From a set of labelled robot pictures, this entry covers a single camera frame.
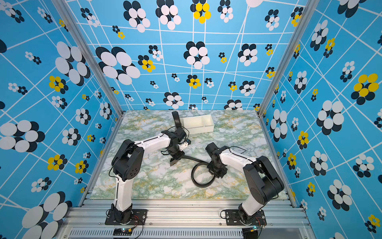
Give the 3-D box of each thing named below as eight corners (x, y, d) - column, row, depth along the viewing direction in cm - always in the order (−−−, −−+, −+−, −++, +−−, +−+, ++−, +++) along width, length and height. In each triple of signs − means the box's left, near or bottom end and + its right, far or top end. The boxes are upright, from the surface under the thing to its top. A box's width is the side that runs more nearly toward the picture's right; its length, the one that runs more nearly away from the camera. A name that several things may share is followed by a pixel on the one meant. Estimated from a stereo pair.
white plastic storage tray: (182, 135, 109) (182, 130, 104) (180, 121, 117) (180, 116, 113) (214, 130, 111) (215, 126, 107) (210, 117, 120) (210, 112, 116)
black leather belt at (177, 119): (178, 134, 108) (176, 120, 96) (175, 125, 114) (172, 111, 102) (182, 133, 109) (180, 119, 97) (179, 124, 114) (177, 110, 102)
